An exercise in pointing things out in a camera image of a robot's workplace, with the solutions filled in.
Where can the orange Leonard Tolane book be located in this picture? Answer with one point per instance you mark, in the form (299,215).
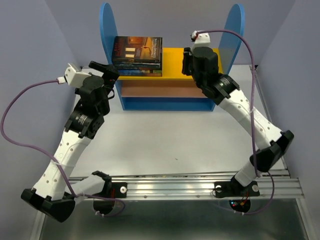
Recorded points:
(137,49)

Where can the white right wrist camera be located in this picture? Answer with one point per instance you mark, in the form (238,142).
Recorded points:
(200,39)

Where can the Little Women book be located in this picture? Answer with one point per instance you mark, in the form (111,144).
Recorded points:
(138,67)

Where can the Jane Eyre book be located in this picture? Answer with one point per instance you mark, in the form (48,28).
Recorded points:
(141,74)

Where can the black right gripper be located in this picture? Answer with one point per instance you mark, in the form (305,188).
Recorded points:
(188,56)

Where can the Three Days to See book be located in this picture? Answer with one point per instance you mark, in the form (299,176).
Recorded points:
(136,64)

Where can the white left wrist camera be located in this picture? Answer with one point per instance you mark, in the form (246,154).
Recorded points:
(73,76)

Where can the aluminium mounting rail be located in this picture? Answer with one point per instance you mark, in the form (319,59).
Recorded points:
(172,187)

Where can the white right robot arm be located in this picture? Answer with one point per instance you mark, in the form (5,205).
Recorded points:
(270,143)

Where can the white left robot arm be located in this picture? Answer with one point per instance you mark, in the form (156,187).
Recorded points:
(79,131)

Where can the blue yellow wooden bookshelf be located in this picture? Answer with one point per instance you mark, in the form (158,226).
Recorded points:
(172,91)

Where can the Animal Farm book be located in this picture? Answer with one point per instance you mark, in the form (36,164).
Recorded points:
(139,71)

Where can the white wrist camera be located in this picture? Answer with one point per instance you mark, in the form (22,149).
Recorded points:
(73,76)
(200,39)

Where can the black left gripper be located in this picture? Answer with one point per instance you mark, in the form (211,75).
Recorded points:
(110,74)

